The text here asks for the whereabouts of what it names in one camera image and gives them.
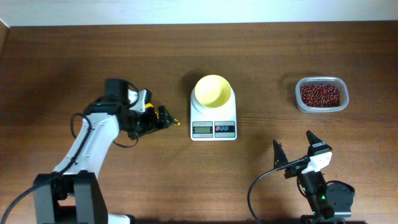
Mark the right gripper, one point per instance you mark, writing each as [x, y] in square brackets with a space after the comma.
[296, 168]

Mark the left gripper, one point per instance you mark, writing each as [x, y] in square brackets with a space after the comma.
[157, 119]

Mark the yellow measuring scoop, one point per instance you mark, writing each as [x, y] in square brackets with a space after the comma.
[177, 121]

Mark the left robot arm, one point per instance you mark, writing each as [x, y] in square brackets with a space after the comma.
[71, 193]

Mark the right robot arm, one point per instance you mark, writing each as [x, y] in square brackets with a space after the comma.
[329, 201]

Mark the yellow plastic bowl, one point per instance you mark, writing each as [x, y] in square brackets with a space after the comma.
[212, 91]

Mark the white digital kitchen scale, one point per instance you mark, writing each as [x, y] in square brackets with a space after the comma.
[213, 124]

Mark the clear plastic bean container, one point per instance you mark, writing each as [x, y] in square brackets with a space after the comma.
[337, 82]

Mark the red beans in container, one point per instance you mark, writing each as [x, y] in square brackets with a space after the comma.
[320, 96]

